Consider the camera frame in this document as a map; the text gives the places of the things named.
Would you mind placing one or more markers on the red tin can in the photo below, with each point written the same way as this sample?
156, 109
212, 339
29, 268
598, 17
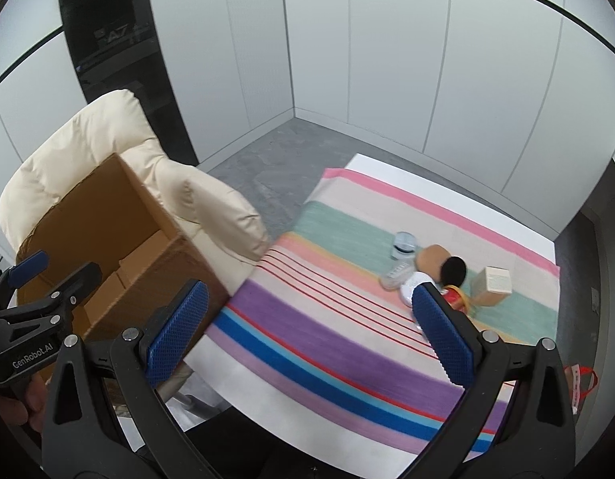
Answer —
456, 298

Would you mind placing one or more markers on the pink cardboard box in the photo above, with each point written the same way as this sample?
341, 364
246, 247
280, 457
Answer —
491, 286

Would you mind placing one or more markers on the tan makeup puff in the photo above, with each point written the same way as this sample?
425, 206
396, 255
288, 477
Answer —
430, 259

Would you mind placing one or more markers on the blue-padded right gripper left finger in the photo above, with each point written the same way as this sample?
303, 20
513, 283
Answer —
105, 418

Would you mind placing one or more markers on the person's left hand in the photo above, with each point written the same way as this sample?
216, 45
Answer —
29, 407

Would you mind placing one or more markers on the clear plastic bottle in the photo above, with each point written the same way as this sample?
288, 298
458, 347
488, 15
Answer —
403, 253

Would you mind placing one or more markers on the brown cardboard box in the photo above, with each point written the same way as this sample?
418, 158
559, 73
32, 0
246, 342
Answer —
112, 220

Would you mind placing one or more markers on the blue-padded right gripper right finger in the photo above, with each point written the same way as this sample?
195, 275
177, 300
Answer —
514, 418

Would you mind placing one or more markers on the cream padded armchair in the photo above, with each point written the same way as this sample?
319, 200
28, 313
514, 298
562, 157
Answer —
224, 226

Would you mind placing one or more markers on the striped colourful cloth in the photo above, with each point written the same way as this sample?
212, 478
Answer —
387, 319

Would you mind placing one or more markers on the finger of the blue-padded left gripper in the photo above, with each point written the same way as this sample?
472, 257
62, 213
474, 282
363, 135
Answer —
72, 291
30, 268

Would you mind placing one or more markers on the white round jar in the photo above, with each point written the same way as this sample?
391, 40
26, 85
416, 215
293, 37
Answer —
407, 288

